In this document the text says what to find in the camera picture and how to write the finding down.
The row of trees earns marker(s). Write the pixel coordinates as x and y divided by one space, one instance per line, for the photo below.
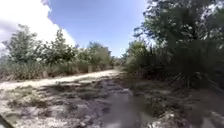
56 51

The muddy dirt track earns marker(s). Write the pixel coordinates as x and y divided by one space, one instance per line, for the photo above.
100 100

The dense dark trees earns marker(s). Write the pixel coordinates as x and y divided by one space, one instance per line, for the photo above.
180 43

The tall dry grass strip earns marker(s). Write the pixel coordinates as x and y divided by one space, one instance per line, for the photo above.
40 70

